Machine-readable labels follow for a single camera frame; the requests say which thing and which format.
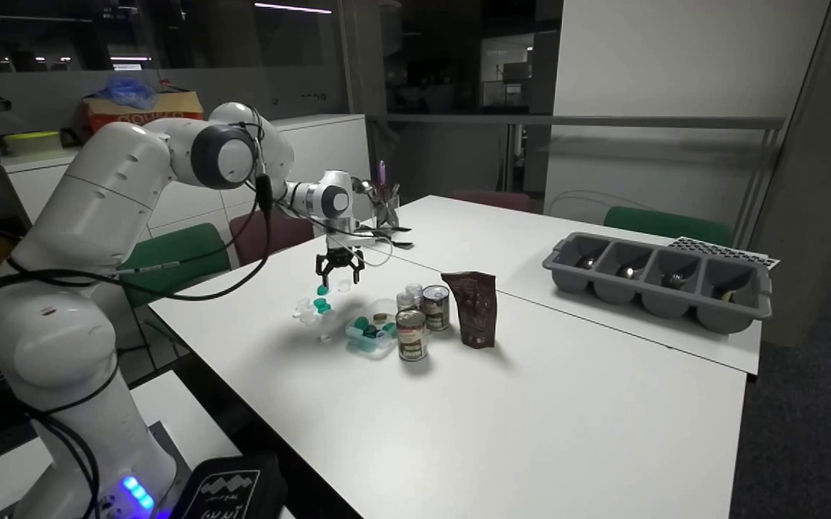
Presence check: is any clear disc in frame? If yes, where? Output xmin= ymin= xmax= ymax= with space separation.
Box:
xmin=291 ymin=299 xmax=320 ymax=325

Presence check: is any maroon chair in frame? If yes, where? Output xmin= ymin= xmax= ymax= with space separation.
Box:
xmin=228 ymin=213 xmax=314 ymax=263

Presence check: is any green disc left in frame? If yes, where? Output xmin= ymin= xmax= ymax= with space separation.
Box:
xmin=314 ymin=299 xmax=331 ymax=318

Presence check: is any green chair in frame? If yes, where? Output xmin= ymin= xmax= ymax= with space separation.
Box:
xmin=604 ymin=208 xmax=733 ymax=246
xmin=111 ymin=221 xmax=232 ymax=309

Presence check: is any orange box on cabinet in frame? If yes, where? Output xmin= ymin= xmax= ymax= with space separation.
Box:
xmin=82 ymin=90 xmax=204 ymax=132

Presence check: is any glass jar with label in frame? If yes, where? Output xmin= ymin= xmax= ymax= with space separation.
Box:
xmin=396 ymin=309 xmax=428 ymax=361

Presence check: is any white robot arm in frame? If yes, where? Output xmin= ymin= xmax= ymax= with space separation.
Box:
xmin=0 ymin=100 xmax=360 ymax=519

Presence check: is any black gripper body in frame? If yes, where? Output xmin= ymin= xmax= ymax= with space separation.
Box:
xmin=314 ymin=234 xmax=363 ymax=273

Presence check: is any brown foil pouch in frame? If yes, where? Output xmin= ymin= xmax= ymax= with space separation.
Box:
xmin=444 ymin=272 xmax=496 ymax=350

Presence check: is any grey cutlery tray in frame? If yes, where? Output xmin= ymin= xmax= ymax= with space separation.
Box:
xmin=544 ymin=234 xmax=773 ymax=334

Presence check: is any tin can with label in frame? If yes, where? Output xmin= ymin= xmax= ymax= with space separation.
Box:
xmin=422 ymin=285 xmax=451 ymax=328

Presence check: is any small white jar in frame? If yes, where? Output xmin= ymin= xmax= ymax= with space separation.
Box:
xmin=404 ymin=285 xmax=422 ymax=309

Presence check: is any far green chair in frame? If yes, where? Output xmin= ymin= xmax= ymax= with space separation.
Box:
xmin=604 ymin=208 xmax=733 ymax=246

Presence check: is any black control box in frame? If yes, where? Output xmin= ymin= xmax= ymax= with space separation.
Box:
xmin=168 ymin=455 xmax=285 ymax=519

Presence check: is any white storage cabinet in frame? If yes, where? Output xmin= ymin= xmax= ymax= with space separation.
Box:
xmin=8 ymin=105 xmax=368 ymax=276

